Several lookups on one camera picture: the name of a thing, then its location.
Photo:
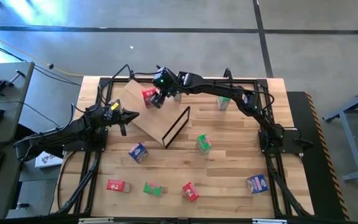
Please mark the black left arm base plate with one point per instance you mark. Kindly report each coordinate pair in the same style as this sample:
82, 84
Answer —
98, 145

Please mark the red Froot Loops cereal box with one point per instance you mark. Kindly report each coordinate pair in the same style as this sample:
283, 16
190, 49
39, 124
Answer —
190, 192
117, 185
146, 95

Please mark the black mat hazard stripe edge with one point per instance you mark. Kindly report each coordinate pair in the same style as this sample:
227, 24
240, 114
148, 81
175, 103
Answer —
315, 186

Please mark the small black metal fitting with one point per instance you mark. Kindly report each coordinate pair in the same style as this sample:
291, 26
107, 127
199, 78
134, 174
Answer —
23, 205

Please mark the yellow tag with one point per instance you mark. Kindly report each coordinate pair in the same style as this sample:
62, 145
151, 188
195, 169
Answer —
114, 106

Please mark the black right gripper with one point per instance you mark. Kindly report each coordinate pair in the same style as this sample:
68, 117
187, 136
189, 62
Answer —
166, 81

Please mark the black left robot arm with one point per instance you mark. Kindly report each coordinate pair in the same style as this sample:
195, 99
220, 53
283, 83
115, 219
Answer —
57, 135

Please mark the wooden shelf black metal frame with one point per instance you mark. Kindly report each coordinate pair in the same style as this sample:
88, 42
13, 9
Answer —
141, 121

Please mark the silver metal bracket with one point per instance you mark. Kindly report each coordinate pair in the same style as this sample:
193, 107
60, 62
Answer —
95, 221
269, 221

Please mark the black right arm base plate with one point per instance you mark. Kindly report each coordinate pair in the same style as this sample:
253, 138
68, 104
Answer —
291, 147

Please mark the blue Frosted Flakes cereal box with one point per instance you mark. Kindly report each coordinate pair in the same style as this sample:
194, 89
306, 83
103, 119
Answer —
257, 184
138, 153
177, 97

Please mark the grey metal table frame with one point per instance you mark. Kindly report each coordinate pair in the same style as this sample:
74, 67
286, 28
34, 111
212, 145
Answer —
352, 141

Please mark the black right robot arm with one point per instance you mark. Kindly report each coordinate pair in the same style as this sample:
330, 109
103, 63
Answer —
222, 90

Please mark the green Apple Jacks cereal box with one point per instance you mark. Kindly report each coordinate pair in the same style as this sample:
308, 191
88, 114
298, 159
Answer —
223, 103
152, 189
204, 144

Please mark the white box with black logo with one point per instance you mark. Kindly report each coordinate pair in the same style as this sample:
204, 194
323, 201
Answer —
47, 161

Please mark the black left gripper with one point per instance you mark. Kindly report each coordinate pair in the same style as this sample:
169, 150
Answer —
113, 115

